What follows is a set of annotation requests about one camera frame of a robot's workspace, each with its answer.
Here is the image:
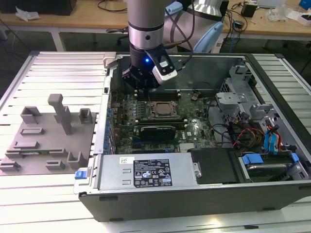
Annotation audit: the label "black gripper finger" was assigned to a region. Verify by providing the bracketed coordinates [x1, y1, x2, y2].
[147, 72, 161, 91]
[121, 67, 150, 91]

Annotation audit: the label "silver CPU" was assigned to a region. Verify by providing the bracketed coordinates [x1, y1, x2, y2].
[155, 103, 172, 115]

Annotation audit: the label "metal socket cover frame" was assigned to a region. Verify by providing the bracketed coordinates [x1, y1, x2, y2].
[150, 100, 177, 117]

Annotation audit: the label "CPU socket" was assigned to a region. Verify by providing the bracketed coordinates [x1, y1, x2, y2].
[149, 100, 178, 119]

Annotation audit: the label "black graphics card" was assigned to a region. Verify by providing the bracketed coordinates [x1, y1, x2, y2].
[136, 125, 177, 142]

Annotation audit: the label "wooden desk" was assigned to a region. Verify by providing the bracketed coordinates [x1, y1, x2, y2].
[0, 0, 311, 34]

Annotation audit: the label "green motherboard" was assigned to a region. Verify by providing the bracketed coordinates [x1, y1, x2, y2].
[110, 91, 219, 155]

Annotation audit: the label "silver chipset heatsink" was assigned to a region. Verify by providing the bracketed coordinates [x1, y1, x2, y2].
[179, 142, 197, 153]

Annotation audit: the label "grey metal disk bay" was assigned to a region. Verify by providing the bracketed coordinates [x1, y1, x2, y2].
[215, 65, 280, 127]

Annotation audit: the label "grey power supply unit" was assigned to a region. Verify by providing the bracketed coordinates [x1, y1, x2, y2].
[96, 153, 198, 192]

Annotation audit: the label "large black box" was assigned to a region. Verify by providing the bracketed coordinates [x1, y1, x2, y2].
[220, 0, 229, 21]

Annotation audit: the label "black plastic shroud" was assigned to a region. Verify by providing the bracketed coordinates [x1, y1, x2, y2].
[190, 148, 240, 185]

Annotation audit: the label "black monitor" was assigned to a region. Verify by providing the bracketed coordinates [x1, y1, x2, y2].
[0, 0, 78, 16]

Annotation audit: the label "grey parts rack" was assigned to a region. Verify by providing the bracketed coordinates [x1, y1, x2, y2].
[0, 93, 98, 175]

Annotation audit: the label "small black box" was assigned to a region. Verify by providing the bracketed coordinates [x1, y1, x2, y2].
[241, 2, 258, 18]

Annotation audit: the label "crumpled white paper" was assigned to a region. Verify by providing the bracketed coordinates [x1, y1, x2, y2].
[15, 6, 41, 21]

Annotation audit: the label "blue disk carrier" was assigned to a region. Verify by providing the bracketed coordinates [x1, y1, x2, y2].
[239, 152, 301, 183]

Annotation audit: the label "black grey PC case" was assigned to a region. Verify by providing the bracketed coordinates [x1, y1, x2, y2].
[72, 52, 311, 223]

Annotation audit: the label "hard disk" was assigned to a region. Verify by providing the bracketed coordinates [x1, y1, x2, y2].
[246, 164, 289, 183]

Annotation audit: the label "flat grey device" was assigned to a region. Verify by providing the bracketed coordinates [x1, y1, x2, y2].
[257, 0, 285, 7]

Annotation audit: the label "clear plastic bag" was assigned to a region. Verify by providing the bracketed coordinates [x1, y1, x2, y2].
[264, 3, 302, 24]

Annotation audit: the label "white box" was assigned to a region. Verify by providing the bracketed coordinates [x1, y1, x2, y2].
[298, 13, 311, 26]

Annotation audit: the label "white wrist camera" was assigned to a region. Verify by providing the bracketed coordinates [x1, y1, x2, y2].
[145, 48, 178, 85]

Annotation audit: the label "black cable bundle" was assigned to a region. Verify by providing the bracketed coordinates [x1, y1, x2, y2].
[206, 96, 238, 149]

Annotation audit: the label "red yellow power wires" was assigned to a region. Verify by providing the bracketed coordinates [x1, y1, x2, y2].
[233, 128, 265, 148]

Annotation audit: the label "blue flat data wire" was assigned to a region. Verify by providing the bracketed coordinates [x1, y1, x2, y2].
[263, 123, 281, 156]

